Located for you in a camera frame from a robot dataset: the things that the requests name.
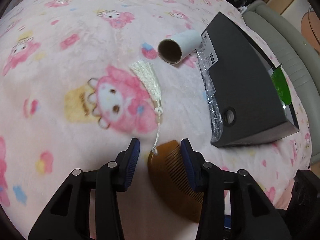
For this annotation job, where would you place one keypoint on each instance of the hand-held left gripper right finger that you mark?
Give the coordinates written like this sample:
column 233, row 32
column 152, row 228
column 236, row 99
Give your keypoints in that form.
column 187, row 165

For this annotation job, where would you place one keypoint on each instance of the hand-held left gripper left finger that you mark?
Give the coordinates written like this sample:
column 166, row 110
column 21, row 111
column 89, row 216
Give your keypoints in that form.
column 132, row 162

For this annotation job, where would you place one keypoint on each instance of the brown wooden comb with tassel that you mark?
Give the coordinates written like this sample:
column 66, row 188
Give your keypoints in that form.
column 165, row 175

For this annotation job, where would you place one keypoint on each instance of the black shoe box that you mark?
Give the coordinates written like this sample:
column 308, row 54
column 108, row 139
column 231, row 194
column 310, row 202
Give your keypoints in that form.
column 245, row 80

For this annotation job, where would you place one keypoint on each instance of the green yellow snack packet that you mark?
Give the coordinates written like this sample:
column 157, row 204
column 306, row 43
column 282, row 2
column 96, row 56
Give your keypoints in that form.
column 281, row 87

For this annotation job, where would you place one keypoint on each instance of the clear plastic wrapper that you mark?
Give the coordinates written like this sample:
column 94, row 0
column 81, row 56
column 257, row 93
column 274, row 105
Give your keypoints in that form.
column 212, row 100

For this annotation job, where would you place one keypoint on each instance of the pink printed blanket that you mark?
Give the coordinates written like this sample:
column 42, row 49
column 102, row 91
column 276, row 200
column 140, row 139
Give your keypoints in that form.
column 75, row 55

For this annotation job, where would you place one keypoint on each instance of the white paper roll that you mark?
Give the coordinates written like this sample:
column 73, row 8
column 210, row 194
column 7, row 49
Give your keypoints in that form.
column 187, row 40

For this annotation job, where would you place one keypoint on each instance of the grey green bed headboard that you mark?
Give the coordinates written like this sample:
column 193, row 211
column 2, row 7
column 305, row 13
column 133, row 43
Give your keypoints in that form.
column 287, row 50

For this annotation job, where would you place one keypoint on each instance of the round orange wall decoration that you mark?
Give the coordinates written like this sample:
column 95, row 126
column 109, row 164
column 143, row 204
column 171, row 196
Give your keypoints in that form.
column 312, row 25

